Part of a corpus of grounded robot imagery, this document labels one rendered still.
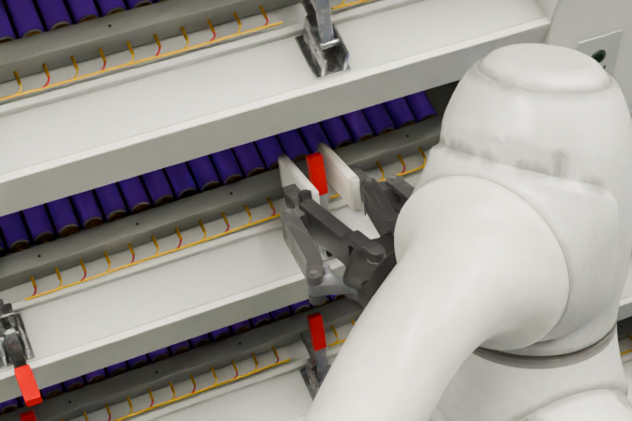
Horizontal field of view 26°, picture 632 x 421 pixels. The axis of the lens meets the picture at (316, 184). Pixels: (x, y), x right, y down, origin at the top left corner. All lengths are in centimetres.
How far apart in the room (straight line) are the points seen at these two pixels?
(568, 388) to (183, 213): 43
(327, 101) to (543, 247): 35
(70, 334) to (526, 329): 48
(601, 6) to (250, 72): 28
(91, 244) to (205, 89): 19
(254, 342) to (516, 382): 53
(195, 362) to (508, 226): 62
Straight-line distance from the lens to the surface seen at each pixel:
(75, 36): 98
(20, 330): 108
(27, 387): 104
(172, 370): 127
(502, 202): 70
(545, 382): 79
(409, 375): 65
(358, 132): 118
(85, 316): 111
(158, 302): 111
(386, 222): 102
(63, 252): 111
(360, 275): 97
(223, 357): 128
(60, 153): 95
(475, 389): 80
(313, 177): 110
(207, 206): 113
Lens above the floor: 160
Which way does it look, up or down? 45 degrees down
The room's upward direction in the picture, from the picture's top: straight up
